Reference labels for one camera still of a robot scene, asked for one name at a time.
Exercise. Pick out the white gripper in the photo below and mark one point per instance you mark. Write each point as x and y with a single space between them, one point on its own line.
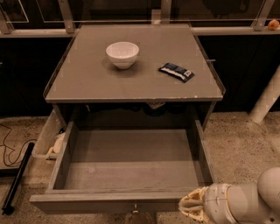
214 201

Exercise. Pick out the grey top drawer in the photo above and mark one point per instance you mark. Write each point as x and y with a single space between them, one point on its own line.
120 161

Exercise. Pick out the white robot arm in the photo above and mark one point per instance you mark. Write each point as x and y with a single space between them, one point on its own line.
247 186

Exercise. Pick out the grey drawer cabinet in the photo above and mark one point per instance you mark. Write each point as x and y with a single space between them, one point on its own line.
86 74

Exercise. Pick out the blue snack packet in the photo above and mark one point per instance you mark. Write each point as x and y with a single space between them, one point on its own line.
176 71

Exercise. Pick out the cream object in bin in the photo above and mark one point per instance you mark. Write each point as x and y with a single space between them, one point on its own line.
57 144

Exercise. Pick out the clear plastic bin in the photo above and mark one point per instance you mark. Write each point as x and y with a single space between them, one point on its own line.
44 147

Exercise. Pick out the white ceramic bowl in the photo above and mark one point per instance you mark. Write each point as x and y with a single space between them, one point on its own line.
122 54

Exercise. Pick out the black bar on floor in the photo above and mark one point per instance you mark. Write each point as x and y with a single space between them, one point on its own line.
7 208

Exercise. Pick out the orange fruit on ledge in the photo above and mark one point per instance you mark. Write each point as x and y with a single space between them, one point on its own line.
273 25

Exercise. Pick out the metal railing frame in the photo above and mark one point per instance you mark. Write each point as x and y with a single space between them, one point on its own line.
62 18

